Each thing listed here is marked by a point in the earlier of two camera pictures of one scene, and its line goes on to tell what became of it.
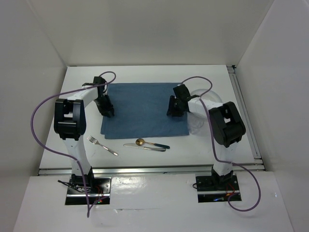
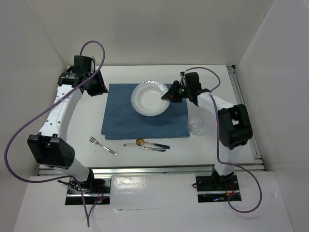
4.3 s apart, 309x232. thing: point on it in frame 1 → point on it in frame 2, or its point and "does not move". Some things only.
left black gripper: x=109 y=107 → x=101 y=87
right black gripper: x=171 y=109 → x=169 y=95
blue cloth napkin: x=140 y=109 does not move
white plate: x=195 y=120 → x=146 y=98
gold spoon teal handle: x=140 y=141 does not move
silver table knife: x=134 y=145 does not move
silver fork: x=94 y=141 does not move
